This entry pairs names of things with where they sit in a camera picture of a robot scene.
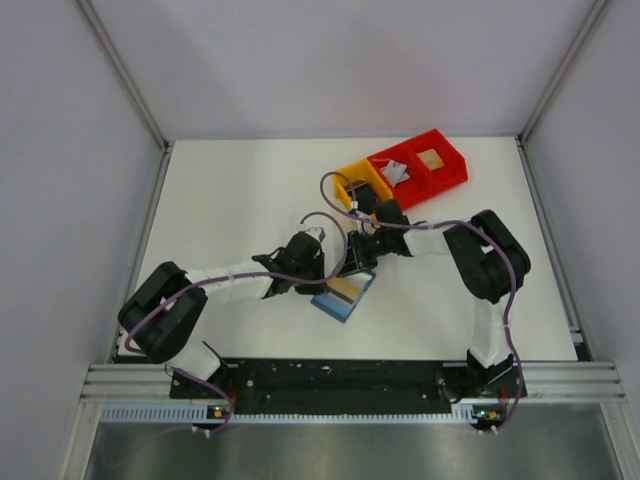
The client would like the gold card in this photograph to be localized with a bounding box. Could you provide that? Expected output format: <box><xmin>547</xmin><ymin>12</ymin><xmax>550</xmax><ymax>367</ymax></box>
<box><xmin>418</xmin><ymin>149</ymin><xmax>444</xmax><ymax>171</ymax></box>
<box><xmin>327</xmin><ymin>277</ymin><xmax>362</xmax><ymax>304</ymax></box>

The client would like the blue leather card holder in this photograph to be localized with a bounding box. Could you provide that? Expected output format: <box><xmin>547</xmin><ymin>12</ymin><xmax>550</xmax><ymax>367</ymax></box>
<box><xmin>311</xmin><ymin>270</ymin><xmax>376</xmax><ymax>323</ymax></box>

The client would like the silver credit card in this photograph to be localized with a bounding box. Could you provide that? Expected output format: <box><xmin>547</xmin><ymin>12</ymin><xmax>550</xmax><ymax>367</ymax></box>
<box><xmin>381</xmin><ymin>160</ymin><xmax>410</xmax><ymax>186</ymax></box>

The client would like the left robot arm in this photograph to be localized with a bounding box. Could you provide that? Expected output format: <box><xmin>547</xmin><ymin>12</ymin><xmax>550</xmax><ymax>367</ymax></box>
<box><xmin>117</xmin><ymin>227</ymin><xmax>326</xmax><ymax>364</ymax></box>

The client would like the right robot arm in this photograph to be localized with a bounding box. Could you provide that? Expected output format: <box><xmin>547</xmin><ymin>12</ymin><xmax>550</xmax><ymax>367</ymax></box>
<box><xmin>340</xmin><ymin>200</ymin><xmax>531</xmax><ymax>403</ymax></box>

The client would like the silver card in red bin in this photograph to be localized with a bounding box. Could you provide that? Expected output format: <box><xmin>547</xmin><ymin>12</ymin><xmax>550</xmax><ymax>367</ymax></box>
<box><xmin>382</xmin><ymin>167</ymin><xmax>410</xmax><ymax>187</ymax></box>

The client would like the gold card in red bin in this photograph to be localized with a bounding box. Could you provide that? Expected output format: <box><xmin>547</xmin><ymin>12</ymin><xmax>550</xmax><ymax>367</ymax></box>
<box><xmin>418</xmin><ymin>149</ymin><xmax>444</xmax><ymax>171</ymax></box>

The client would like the yellow plastic bin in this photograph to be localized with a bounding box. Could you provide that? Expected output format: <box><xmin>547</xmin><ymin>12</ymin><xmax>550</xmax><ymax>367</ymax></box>
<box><xmin>331</xmin><ymin>159</ymin><xmax>393</xmax><ymax>215</ymax></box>

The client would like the far red plastic bin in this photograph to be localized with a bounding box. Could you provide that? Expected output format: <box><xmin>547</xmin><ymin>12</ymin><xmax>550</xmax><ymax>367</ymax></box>
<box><xmin>403</xmin><ymin>129</ymin><xmax>468</xmax><ymax>196</ymax></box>

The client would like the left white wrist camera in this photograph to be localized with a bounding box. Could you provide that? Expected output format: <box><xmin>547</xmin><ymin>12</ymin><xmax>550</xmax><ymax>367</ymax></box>
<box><xmin>297</xmin><ymin>223</ymin><xmax>326</xmax><ymax>243</ymax></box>

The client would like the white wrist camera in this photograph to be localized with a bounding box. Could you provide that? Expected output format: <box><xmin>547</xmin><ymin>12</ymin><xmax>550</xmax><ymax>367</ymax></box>
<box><xmin>349</xmin><ymin>201</ymin><xmax>374</xmax><ymax>225</ymax></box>
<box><xmin>297</xmin><ymin>223</ymin><xmax>326</xmax><ymax>243</ymax></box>

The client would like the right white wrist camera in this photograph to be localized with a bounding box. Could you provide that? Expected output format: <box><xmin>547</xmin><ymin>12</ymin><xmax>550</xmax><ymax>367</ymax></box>
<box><xmin>349</xmin><ymin>201</ymin><xmax>374</xmax><ymax>225</ymax></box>

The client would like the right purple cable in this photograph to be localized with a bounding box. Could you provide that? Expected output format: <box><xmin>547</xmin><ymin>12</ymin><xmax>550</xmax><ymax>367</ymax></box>
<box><xmin>318</xmin><ymin>171</ymin><xmax>526</xmax><ymax>436</ymax></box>

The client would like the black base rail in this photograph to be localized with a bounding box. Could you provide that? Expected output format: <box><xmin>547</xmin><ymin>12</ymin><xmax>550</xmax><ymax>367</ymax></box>
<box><xmin>170</xmin><ymin>358</ymin><xmax>527</xmax><ymax>416</ymax></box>

